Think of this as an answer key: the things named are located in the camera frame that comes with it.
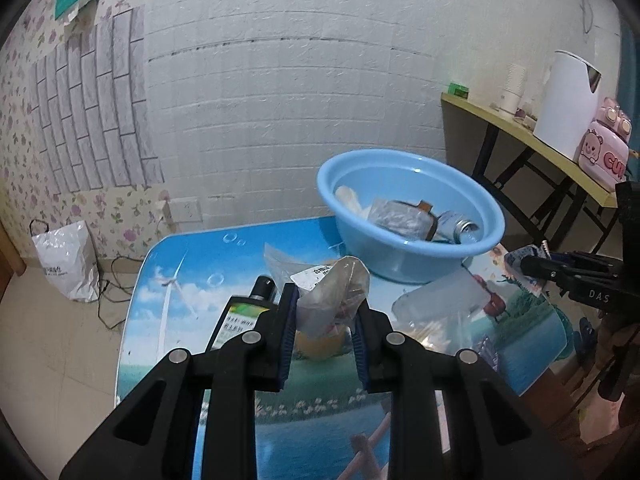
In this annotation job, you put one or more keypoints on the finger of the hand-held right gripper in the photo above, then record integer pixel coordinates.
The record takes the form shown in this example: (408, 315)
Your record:
(590, 261)
(545, 267)

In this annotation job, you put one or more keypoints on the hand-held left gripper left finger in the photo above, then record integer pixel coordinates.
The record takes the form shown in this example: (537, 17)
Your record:
(287, 330)

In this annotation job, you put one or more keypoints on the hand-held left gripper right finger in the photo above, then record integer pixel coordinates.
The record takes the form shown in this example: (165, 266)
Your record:
(361, 345)

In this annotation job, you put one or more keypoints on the yellow round object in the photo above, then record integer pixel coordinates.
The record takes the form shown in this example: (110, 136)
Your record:
(320, 346)

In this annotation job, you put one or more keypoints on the black bottle green label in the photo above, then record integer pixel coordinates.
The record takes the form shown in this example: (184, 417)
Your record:
(235, 320)

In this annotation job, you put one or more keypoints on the clear plastic bag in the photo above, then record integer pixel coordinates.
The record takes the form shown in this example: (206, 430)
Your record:
(330, 285)

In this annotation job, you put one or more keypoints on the clear toothpick box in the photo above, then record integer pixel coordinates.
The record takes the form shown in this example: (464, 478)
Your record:
(430, 336)

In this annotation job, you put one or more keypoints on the blue plastic basin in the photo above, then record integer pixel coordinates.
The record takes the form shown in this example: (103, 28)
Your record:
(400, 265)

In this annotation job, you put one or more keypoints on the clear plastic lidded box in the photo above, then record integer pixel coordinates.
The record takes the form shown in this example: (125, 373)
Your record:
(440, 300)

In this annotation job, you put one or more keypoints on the bulb-shaped clear bottle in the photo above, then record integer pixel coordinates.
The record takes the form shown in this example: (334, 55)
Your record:
(457, 227)

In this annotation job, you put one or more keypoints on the grey orange toy pack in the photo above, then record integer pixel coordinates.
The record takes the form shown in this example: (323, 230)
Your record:
(400, 220)

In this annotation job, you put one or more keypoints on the printed scenery desktop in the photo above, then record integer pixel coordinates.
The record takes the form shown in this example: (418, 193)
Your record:
(210, 255)

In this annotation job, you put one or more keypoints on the dark blue slipper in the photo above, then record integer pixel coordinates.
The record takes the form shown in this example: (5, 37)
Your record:
(586, 340)

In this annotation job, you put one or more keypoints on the pink cartoon box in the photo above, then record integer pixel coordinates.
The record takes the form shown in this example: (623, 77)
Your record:
(602, 155)

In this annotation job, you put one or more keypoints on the white water appliance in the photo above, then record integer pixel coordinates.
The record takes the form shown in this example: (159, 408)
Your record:
(560, 110)

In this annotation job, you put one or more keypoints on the wooden side table black legs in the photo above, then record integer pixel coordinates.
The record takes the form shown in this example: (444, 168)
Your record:
(500, 120)

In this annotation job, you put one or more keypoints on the stack of paper cups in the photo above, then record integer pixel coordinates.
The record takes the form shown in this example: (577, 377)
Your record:
(512, 90)

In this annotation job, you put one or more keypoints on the small green box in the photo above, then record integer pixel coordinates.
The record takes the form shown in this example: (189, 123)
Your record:
(459, 90)

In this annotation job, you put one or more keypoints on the white plastic shopping bag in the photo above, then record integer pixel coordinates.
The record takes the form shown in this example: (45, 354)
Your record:
(65, 265)

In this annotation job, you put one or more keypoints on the white wall socket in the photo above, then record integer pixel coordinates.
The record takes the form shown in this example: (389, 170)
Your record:
(185, 210)

